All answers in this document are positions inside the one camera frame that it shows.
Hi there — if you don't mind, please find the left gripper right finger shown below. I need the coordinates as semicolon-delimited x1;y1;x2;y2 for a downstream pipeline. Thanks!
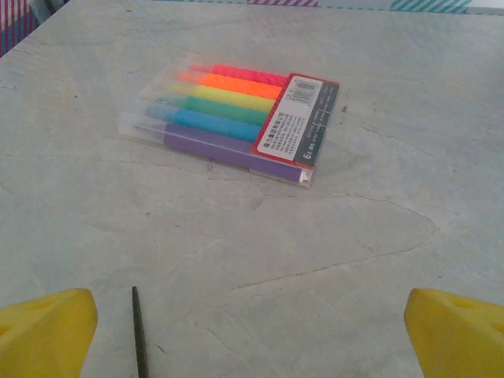
403;287;504;378

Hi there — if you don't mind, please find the green highlighter marker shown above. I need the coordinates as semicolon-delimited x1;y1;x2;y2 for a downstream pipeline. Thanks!
155;94;269;127

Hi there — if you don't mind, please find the purple highlighter marker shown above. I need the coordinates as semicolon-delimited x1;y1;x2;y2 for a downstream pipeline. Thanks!
117;113;316;186

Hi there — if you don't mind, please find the blue highlighter marker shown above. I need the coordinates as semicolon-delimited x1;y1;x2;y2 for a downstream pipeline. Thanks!
133;102;263;143

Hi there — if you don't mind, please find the yellow black handle screwdriver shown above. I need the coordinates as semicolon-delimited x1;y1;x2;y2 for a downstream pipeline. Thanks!
131;286;150;378

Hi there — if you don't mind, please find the orange highlighter marker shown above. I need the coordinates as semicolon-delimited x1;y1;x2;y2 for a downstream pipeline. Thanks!
176;70;284;100

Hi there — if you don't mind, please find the pink highlighter marker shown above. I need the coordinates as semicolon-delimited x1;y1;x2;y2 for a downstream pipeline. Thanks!
188;63;291;88

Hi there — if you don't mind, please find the clear highlighter marker pack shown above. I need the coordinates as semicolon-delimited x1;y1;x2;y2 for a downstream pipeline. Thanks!
117;58;342;190

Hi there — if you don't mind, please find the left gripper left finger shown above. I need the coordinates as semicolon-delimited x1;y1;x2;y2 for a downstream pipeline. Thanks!
0;287;99;378

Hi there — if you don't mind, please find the yellow highlighter marker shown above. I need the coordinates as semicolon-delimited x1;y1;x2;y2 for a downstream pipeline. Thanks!
165;81;276;113

